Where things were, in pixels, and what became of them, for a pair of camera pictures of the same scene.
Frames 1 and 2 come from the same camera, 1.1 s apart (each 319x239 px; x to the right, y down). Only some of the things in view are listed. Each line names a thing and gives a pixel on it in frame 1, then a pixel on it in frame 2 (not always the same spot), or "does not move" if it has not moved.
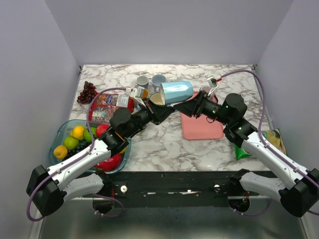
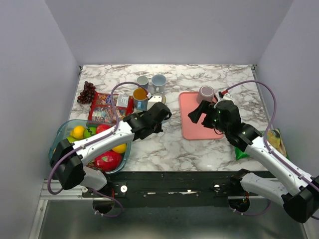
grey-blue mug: x=156 y=80 does not move
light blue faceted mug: x=174 y=91 to x=165 y=121
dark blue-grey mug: x=142 y=81 does not move
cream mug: x=156 y=98 does not move
